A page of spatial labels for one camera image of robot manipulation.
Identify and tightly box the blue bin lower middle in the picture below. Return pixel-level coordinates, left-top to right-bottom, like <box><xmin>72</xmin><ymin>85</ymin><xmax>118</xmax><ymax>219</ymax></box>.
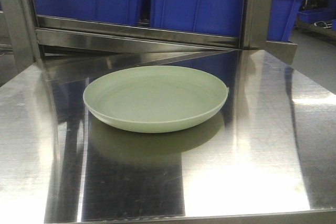
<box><xmin>150</xmin><ymin>0</ymin><xmax>244</xmax><ymax>37</ymax></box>

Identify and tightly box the blue bin lower right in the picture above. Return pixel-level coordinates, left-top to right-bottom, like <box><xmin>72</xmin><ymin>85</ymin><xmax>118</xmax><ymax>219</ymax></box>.
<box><xmin>267</xmin><ymin>0</ymin><xmax>305</xmax><ymax>41</ymax></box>

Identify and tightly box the background metal shelf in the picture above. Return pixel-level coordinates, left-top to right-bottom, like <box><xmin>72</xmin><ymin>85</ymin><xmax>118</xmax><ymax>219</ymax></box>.
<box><xmin>296</xmin><ymin>0</ymin><xmax>336</xmax><ymax>36</ymax></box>

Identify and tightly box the green round plate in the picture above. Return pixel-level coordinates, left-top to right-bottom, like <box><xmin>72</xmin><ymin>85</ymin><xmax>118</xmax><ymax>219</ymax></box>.
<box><xmin>83</xmin><ymin>66</ymin><xmax>228</xmax><ymax>133</ymax></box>

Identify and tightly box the small blue tray background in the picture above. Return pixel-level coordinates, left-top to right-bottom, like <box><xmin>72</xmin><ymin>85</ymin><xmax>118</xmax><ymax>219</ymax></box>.
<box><xmin>298</xmin><ymin>7</ymin><xmax>335</xmax><ymax>24</ymax></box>

